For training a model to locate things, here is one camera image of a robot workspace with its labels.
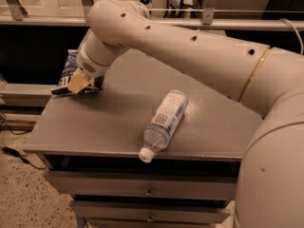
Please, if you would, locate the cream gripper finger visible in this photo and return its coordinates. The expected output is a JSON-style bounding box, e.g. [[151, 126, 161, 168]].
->
[[67, 68, 93, 94]]

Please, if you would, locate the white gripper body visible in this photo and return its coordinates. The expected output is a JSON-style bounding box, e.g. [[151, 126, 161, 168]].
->
[[76, 30, 127, 78]]

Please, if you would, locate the blue chip bag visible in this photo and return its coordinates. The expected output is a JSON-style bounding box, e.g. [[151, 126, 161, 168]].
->
[[51, 49, 105, 95]]

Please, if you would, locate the clear plastic water bottle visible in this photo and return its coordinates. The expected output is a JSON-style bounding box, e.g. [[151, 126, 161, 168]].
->
[[139, 90, 188, 163]]

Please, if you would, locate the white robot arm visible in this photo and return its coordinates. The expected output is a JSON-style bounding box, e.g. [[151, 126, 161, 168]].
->
[[68, 0, 304, 228]]

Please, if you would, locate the grey drawer cabinet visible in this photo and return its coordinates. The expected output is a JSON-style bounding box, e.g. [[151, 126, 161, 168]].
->
[[24, 50, 261, 228]]

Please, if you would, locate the metal railing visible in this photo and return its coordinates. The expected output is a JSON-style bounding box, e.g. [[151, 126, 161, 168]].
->
[[0, 0, 304, 31]]

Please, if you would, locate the upper drawer knob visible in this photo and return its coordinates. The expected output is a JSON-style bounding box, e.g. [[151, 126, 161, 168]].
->
[[144, 188, 154, 198]]

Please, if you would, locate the drawer knob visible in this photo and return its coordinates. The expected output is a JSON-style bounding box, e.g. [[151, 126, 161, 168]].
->
[[144, 188, 154, 198], [146, 215, 155, 223]]

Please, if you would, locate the lower drawer knob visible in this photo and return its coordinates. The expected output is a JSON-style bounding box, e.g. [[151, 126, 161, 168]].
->
[[146, 215, 155, 223]]

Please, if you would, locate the black floor cable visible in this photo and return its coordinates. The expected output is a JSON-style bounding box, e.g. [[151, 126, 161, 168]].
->
[[0, 111, 48, 171]]

